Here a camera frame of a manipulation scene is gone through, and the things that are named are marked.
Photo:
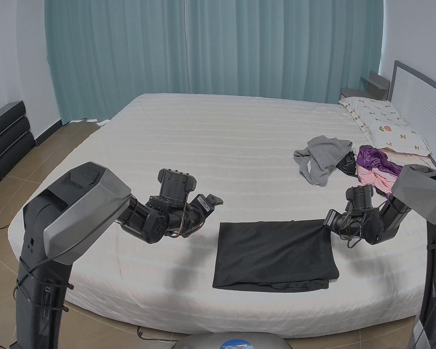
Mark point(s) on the pink garment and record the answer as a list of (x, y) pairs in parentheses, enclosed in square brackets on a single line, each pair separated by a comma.
[(376, 180)]

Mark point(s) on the grey bedside table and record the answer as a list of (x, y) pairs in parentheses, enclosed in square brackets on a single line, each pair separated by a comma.
[(374, 85)]

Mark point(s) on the cream pillow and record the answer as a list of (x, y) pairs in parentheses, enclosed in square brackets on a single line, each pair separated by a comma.
[(407, 157)]

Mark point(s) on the grey garment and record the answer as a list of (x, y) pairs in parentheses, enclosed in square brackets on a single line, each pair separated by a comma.
[(323, 156)]

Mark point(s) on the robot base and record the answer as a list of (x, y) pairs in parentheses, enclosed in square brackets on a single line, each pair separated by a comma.
[(232, 341)]

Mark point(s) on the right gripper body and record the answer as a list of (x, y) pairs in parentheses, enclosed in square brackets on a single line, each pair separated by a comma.
[(337, 223)]

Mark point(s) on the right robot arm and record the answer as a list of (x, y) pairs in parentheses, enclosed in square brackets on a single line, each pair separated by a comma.
[(414, 195)]

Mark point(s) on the black chest of drawers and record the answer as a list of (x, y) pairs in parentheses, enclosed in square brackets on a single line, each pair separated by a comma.
[(5, 133)]

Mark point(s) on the bed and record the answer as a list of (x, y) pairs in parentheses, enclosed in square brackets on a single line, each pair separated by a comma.
[(210, 151)]

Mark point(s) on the black printed garment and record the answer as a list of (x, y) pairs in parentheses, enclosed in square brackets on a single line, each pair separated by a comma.
[(347, 165)]

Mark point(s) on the white printed pillow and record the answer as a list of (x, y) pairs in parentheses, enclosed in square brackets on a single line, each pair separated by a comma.
[(385, 122)]

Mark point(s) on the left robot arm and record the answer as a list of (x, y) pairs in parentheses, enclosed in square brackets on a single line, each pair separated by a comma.
[(83, 202)]

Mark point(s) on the blue-green curtain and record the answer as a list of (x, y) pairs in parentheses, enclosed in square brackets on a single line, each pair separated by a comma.
[(276, 35), (116, 42)]

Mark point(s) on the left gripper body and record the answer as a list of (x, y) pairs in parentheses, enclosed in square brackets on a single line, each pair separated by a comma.
[(200, 211)]

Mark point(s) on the purple garment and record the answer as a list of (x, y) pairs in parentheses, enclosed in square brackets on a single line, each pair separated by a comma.
[(372, 158)]

